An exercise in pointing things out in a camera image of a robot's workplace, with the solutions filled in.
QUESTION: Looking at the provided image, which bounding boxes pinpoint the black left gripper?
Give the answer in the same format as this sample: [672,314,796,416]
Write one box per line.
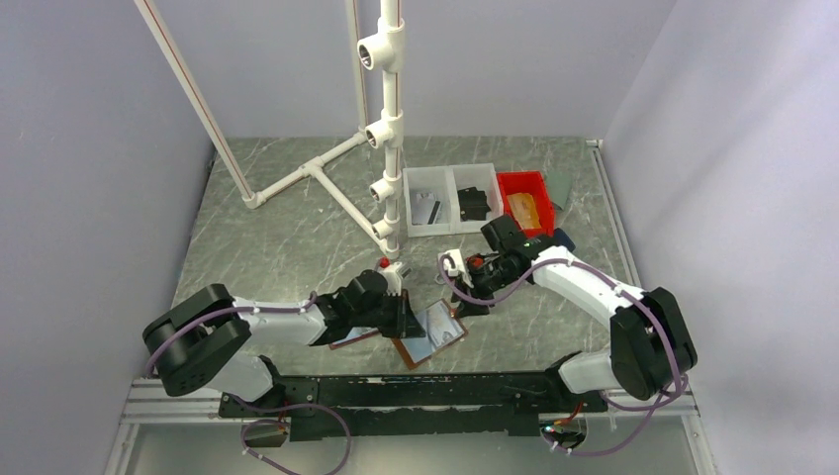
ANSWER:
[352,289,425,338]

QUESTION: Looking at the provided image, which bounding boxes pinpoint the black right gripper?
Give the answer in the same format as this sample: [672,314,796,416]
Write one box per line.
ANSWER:
[450,254,519,320]

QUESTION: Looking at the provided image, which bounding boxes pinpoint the brown leather card holder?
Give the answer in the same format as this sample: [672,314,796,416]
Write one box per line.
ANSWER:
[392,300,468,370]

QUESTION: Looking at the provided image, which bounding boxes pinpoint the grey striped credit card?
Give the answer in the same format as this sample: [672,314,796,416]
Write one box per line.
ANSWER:
[425,201,441,226]

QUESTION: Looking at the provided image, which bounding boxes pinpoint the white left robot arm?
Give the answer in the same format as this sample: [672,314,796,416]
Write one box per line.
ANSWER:
[141,270,426,416]

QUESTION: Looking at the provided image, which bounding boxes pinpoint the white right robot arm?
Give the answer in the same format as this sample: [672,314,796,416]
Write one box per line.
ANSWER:
[437,215,698,411]

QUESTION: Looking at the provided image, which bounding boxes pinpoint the blue leather card holder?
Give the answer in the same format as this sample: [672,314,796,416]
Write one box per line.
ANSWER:
[553,228,576,252]

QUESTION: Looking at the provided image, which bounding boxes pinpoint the orange credit card in bin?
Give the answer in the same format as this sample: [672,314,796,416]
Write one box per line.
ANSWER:
[507,193,541,230]

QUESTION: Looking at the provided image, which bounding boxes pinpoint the black parts in bin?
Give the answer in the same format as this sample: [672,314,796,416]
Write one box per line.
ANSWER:
[457,187,492,222]

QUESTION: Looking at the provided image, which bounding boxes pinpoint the white two-compartment bin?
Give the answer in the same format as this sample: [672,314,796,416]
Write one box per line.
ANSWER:
[403,163,504,238]

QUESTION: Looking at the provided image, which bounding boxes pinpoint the silver items in bin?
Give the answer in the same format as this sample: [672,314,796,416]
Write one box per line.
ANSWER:
[411,191,442,226]

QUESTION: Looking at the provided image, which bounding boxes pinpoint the red plastic bin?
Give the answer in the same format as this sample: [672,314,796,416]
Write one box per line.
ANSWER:
[496,170,555,238]

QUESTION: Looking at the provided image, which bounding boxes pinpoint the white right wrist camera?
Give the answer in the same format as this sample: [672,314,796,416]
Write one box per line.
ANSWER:
[437,248,473,288]

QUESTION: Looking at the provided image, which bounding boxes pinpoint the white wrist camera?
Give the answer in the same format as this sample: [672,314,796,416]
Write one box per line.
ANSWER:
[437,248,473,288]
[375,257,411,295]

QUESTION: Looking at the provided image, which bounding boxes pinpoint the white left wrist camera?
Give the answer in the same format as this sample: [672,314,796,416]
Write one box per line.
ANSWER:
[375,257,411,295]

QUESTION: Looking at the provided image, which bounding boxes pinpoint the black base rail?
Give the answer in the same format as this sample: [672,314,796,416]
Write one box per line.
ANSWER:
[218,370,606,441]

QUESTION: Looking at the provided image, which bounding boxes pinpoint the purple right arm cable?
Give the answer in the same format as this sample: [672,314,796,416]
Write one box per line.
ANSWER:
[436,251,690,459]

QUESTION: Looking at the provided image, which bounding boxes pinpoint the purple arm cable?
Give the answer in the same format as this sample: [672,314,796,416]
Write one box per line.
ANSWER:
[436,251,690,459]
[143,293,352,475]

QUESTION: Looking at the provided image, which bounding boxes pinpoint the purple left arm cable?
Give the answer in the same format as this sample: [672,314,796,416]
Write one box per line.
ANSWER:
[143,293,352,475]

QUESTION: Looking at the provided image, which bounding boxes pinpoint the white PVC pipe frame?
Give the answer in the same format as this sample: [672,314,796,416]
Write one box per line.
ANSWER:
[135,0,406,260]

